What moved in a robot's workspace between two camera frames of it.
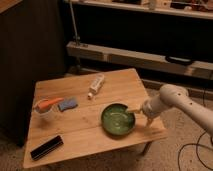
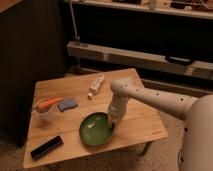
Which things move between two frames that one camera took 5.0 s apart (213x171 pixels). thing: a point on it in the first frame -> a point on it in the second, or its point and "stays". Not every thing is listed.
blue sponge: (67, 103) stays
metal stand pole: (74, 25) stays
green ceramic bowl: (117, 120) -> (96, 128)
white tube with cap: (98, 81) stays
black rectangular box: (46, 147) stays
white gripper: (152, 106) -> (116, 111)
